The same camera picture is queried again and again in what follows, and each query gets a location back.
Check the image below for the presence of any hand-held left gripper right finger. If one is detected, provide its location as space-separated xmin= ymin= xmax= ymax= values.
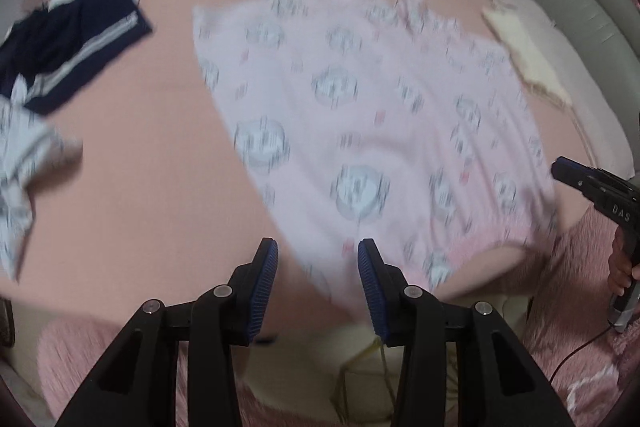
xmin=357 ymin=238 xmax=576 ymax=427

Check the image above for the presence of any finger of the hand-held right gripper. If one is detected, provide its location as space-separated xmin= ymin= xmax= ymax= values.
xmin=551 ymin=157 xmax=601 ymax=200

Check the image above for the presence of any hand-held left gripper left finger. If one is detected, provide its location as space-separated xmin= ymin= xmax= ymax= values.
xmin=55 ymin=237 xmax=279 ymax=427

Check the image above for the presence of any pink bear-print pajama top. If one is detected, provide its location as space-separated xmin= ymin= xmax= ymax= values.
xmin=192 ymin=0 xmax=561 ymax=310

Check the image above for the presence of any person's right hand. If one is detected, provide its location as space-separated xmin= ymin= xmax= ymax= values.
xmin=606 ymin=227 xmax=640 ymax=294

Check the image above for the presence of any cream folded cloth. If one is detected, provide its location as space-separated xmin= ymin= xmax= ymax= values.
xmin=481 ymin=2 xmax=574 ymax=108

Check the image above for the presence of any bed with pink sheet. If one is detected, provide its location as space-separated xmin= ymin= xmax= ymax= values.
xmin=0 ymin=0 xmax=596 ymax=333

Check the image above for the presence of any light blue printed garment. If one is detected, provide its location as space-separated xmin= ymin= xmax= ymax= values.
xmin=0 ymin=77 xmax=84 ymax=283

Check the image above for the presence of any navy white-striped garment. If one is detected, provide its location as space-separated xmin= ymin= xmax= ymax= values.
xmin=0 ymin=0 xmax=153 ymax=115

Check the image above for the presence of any black cable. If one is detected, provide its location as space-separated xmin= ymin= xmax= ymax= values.
xmin=549 ymin=321 xmax=613 ymax=385

